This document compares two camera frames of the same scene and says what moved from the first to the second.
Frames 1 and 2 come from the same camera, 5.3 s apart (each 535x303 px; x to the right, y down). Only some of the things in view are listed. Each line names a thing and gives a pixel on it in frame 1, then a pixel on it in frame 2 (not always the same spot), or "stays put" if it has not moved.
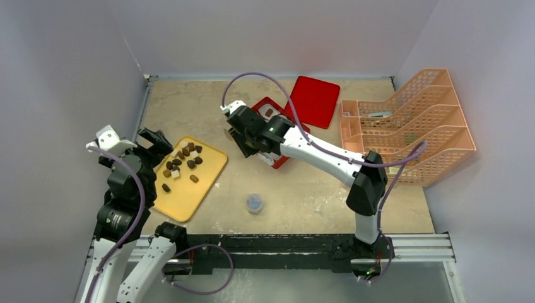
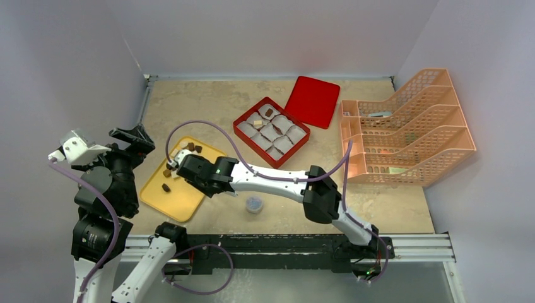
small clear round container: x=254 y=203 stays put
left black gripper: x=158 y=150 -> x=141 y=143
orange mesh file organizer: x=419 y=133 stays put
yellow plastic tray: x=187 y=177 stays put
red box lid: x=314 y=101 stays put
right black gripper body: x=243 y=139 -> x=181 y=168
